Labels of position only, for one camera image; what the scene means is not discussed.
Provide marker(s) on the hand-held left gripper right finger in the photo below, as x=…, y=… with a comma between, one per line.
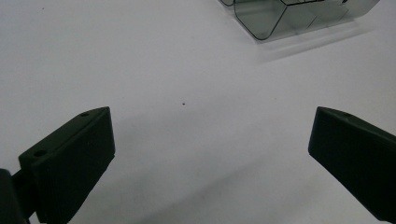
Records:
x=355, y=155

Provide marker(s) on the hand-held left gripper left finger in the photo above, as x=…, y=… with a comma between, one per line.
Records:
x=68, y=165

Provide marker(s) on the clear plastic organizer box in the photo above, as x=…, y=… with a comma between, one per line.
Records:
x=264, y=18

